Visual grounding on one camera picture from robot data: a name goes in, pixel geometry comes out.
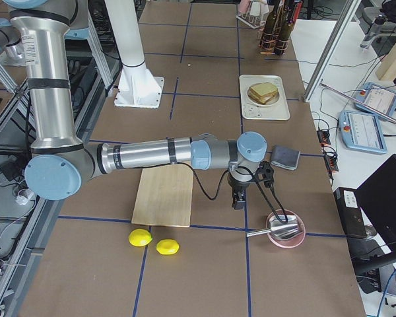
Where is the grey folded cloth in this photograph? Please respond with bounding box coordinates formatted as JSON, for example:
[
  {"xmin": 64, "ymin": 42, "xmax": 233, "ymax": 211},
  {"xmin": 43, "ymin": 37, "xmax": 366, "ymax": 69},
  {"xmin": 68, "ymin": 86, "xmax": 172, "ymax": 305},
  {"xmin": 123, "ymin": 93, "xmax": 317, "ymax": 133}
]
[{"xmin": 271, "ymin": 145, "xmax": 301, "ymax": 170}]

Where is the yellow lemon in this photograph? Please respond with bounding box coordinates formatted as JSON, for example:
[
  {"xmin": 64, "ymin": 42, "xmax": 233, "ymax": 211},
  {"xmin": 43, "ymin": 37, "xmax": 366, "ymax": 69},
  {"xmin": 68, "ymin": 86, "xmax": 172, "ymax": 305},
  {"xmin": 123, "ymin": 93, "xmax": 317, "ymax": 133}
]
[
  {"xmin": 156, "ymin": 239, "xmax": 180, "ymax": 255},
  {"xmin": 128, "ymin": 229, "xmax": 152, "ymax": 247}
]

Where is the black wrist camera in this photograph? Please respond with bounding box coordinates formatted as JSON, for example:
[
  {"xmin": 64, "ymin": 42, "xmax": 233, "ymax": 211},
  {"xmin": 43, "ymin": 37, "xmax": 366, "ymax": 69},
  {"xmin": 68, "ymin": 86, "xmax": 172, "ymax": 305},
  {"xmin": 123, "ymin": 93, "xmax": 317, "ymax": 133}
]
[{"xmin": 255, "ymin": 161, "xmax": 274, "ymax": 190}]

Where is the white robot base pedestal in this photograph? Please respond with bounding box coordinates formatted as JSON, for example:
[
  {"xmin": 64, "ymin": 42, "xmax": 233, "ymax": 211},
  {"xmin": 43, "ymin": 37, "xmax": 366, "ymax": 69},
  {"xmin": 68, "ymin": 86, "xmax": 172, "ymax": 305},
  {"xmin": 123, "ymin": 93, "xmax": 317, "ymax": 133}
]
[{"xmin": 105, "ymin": 0, "xmax": 164, "ymax": 109}]

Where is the metal scoop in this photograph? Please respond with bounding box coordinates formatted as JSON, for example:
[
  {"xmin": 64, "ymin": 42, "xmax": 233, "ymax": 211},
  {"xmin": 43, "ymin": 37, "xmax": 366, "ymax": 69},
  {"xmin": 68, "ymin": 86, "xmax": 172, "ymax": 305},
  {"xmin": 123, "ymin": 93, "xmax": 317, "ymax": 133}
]
[{"xmin": 246, "ymin": 215, "xmax": 297, "ymax": 238}]

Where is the bread slice with fried egg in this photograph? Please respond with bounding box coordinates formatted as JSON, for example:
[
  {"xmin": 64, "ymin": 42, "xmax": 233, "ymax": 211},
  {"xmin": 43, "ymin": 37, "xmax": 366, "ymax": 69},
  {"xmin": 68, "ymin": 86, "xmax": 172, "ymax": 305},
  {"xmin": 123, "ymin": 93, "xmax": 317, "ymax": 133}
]
[{"xmin": 248, "ymin": 94, "xmax": 279, "ymax": 106}]

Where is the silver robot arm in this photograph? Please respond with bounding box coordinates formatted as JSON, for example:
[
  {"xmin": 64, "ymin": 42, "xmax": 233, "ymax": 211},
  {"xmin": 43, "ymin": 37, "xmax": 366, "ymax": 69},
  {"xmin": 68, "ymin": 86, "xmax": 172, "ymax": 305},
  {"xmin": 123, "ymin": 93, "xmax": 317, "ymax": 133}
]
[{"xmin": 7, "ymin": 1, "xmax": 267, "ymax": 209}]

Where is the yellow lemon right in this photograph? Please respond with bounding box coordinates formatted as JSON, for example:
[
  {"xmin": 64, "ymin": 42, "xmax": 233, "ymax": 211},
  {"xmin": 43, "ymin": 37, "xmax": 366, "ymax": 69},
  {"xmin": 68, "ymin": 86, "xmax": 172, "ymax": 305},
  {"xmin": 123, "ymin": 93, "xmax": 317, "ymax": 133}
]
[{"xmin": 156, "ymin": 239, "xmax": 180, "ymax": 255}]

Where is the white round plate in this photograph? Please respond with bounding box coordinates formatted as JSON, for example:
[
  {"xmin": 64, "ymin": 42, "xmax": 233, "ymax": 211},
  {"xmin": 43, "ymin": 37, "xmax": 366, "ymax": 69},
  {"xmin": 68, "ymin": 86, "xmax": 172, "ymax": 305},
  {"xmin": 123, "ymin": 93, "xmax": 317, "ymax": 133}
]
[{"xmin": 247, "ymin": 83, "xmax": 281, "ymax": 106}]

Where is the pink cup large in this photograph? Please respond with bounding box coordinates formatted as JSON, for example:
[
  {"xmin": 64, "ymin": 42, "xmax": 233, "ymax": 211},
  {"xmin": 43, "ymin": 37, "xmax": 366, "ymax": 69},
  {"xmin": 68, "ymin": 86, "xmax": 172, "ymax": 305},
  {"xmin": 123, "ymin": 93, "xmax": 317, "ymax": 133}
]
[{"xmin": 238, "ymin": 0, "xmax": 251, "ymax": 14}]

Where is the pink bowl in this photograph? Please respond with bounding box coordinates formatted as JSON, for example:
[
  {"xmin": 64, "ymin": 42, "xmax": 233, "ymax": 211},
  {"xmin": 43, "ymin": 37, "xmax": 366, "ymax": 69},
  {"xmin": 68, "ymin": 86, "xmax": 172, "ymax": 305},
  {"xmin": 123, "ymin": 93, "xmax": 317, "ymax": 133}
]
[{"xmin": 267, "ymin": 209, "xmax": 306, "ymax": 248}]

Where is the green wine bottle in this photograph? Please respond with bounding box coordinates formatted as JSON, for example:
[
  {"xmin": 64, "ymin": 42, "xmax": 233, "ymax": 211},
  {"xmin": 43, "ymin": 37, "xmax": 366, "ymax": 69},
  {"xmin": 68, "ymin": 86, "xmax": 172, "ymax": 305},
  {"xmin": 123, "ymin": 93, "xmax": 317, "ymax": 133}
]
[
  {"xmin": 274, "ymin": 0, "xmax": 295, "ymax": 55},
  {"xmin": 260, "ymin": 0, "xmax": 283, "ymax": 51}
]

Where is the blue teach pendant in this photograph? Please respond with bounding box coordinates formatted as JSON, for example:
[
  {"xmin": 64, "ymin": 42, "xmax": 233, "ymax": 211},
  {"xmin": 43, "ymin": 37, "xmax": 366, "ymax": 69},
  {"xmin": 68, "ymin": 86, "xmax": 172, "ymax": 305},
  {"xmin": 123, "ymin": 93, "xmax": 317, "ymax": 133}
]
[
  {"xmin": 352, "ymin": 82, "xmax": 396, "ymax": 116},
  {"xmin": 339, "ymin": 110, "xmax": 387, "ymax": 155}
]

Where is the plain bread slice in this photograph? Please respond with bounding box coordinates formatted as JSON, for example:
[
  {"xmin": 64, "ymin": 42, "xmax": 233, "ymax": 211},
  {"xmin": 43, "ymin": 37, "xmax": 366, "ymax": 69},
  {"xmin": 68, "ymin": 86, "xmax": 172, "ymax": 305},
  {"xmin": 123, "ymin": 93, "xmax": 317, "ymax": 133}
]
[{"xmin": 247, "ymin": 82, "xmax": 279, "ymax": 102}]

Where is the wooden cutting board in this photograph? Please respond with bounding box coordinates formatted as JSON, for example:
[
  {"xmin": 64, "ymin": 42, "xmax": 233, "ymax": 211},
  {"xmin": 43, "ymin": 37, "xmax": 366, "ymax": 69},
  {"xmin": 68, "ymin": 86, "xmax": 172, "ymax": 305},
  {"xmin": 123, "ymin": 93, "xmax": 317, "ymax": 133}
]
[{"xmin": 131, "ymin": 164, "xmax": 193, "ymax": 227}]

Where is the white wire cup rack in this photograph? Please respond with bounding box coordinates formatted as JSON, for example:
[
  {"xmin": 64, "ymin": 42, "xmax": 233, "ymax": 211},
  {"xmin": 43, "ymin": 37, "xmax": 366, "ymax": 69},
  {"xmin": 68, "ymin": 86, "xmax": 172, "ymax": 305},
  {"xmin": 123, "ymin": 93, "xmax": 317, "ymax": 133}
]
[{"xmin": 236, "ymin": 0, "xmax": 269, "ymax": 29}]

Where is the blue teach pendant near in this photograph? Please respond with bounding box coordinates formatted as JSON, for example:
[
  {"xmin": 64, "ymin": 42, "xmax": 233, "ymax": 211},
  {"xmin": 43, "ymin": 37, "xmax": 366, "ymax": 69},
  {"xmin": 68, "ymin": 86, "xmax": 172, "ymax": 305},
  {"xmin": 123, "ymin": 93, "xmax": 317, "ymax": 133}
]
[{"xmin": 339, "ymin": 110, "xmax": 387, "ymax": 155}]

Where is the blue teach pendant far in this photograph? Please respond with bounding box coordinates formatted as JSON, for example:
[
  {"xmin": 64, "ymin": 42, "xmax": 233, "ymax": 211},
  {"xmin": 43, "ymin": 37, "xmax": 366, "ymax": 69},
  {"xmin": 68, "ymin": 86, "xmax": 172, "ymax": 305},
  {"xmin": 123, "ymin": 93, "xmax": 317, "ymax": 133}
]
[{"xmin": 352, "ymin": 82, "xmax": 396, "ymax": 116}]

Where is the green wine bottle front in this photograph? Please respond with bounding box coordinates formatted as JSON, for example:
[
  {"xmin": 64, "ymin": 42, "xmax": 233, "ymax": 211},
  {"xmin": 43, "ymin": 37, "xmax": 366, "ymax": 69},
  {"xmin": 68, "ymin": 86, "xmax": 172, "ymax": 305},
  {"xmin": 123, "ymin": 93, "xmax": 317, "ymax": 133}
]
[{"xmin": 274, "ymin": 0, "xmax": 295, "ymax": 55}]

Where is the yellow lemon left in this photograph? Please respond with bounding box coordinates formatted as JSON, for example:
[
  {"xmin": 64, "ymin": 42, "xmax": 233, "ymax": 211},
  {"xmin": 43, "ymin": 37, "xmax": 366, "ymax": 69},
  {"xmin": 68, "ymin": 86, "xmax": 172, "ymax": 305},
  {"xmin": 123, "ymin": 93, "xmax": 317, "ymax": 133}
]
[{"xmin": 128, "ymin": 229, "xmax": 152, "ymax": 247}]

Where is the black laptop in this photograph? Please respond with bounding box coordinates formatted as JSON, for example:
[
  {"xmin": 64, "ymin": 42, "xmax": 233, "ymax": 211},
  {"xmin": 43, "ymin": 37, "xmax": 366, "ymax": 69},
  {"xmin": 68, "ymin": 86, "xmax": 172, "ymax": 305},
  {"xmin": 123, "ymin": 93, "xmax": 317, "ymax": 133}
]
[{"xmin": 333, "ymin": 154, "xmax": 396, "ymax": 261}]

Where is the green wine bottle middle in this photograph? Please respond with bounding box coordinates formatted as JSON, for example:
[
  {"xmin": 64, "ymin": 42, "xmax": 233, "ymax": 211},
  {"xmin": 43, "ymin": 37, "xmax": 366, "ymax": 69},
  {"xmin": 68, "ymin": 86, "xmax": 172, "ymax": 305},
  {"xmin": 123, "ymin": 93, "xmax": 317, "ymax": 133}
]
[{"xmin": 260, "ymin": 0, "xmax": 283, "ymax": 51}]

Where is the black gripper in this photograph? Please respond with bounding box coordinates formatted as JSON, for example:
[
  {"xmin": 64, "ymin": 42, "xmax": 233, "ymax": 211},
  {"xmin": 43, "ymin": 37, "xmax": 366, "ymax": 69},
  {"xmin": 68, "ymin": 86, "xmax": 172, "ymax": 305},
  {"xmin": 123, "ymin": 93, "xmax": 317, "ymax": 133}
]
[{"xmin": 228, "ymin": 173, "xmax": 251, "ymax": 210}]

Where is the copper wire bottle rack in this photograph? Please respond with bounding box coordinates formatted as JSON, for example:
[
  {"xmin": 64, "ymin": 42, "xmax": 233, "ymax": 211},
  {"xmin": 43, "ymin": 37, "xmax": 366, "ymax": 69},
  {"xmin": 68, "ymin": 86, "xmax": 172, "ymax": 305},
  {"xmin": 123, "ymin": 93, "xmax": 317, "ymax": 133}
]
[{"xmin": 259, "ymin": 27, "xmax": 290, "ymax": 55}]

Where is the aluminium frame post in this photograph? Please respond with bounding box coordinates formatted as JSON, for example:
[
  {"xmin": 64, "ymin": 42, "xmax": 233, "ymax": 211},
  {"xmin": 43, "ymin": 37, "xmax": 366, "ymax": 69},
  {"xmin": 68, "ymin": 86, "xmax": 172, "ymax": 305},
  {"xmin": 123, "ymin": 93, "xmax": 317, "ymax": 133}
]
[{"xmin": 303, "ymin": 0, "xmax": 362, "ymax": 102}]

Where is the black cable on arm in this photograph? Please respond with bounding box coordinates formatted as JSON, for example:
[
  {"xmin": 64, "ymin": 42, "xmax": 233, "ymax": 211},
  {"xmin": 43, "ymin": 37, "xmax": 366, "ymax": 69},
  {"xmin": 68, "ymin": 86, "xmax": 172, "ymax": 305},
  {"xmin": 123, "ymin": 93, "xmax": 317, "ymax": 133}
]
[{"xmin": 164, "ymin": 133, "xmax": 293, "ymax": 224}]

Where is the cream bear tray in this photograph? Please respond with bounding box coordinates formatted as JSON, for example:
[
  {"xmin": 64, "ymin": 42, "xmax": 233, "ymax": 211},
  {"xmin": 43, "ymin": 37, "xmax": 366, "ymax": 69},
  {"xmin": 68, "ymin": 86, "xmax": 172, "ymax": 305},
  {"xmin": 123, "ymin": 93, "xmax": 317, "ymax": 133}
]
[{"xmin": 239, "ymin": 75, "xmax": 290, "ymax": 121}]

